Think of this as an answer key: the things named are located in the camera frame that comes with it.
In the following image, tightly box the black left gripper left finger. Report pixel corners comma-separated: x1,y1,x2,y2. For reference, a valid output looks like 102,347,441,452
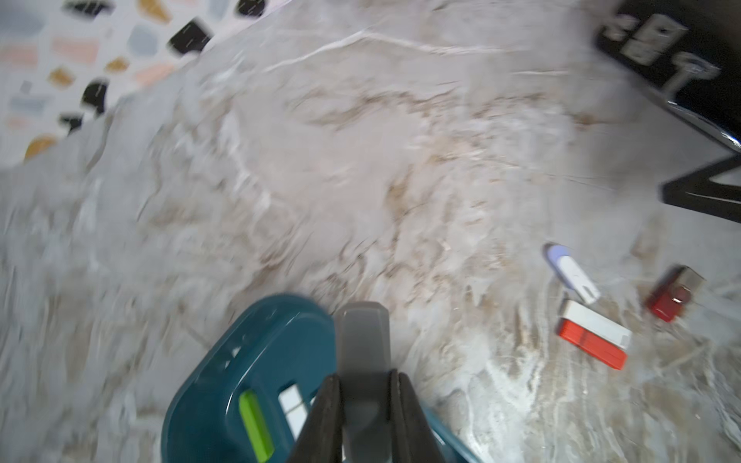
286,373,343,463

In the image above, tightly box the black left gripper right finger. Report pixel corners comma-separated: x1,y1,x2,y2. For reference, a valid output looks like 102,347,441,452
389,370,445,463

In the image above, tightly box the small white usb flash drive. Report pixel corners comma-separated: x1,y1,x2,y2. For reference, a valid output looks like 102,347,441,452
278,384,308,441

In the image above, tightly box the green usb flash drive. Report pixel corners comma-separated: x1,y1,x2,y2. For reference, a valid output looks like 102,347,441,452
237,390,275,463

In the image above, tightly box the red usb flash drive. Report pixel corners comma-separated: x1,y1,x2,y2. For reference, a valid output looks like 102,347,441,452
559,318,627,370

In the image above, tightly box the white purple-capped usb flash drive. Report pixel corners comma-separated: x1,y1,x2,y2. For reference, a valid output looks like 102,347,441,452
544,243,601,306

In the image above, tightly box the dark red metal usb drive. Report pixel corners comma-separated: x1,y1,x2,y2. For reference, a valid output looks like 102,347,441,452
645,265,705,323

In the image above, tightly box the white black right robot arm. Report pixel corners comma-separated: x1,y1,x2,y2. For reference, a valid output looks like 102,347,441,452
661,154,740,223

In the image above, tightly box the teal plastic storage box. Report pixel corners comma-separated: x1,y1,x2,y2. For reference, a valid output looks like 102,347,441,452
161,294,475,462

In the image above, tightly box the black flat plate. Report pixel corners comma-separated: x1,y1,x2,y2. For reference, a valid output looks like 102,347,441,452
594,1,740,152

